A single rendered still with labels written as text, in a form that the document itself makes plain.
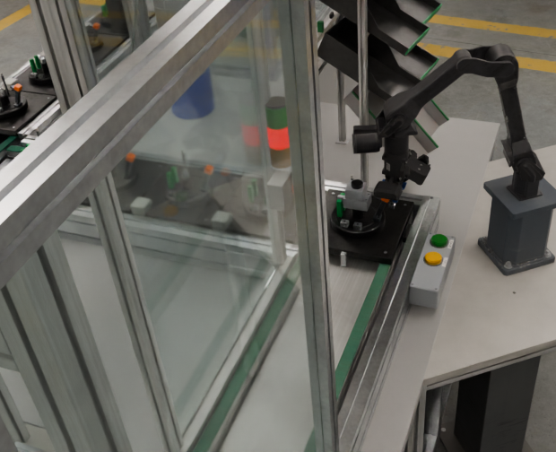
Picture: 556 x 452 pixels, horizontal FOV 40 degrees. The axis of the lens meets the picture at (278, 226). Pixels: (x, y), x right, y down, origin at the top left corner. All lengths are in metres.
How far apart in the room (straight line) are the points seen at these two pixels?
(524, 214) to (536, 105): 2.60
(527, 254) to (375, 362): 0.56
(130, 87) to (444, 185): 1.88
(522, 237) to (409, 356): 0.42
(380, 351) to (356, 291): 0.24
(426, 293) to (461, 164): 0.68
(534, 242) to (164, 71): 1.58
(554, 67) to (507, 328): 3.15
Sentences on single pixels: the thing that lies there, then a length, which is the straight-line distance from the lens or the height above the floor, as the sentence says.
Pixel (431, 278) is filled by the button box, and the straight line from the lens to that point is 1.84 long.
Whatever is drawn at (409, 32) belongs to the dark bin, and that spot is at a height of 1.36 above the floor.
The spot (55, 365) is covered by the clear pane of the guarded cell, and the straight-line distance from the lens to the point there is 0.48.
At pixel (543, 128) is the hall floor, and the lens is 4.27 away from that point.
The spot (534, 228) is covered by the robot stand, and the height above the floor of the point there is 0.99.
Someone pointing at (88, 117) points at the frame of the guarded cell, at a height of 1.99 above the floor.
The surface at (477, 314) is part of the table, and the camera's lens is 1.91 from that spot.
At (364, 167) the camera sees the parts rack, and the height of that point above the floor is 1.01.
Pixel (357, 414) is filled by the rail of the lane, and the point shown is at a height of 0.96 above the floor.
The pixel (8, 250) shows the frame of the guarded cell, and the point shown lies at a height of 1.97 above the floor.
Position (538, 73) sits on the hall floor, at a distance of 4.80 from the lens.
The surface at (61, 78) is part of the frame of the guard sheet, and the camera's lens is 1.04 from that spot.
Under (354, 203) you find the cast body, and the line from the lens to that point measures 1.92.
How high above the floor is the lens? 2.21
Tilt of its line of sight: 39 degrees down
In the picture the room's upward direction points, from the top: 6 degrees counter-clockwise
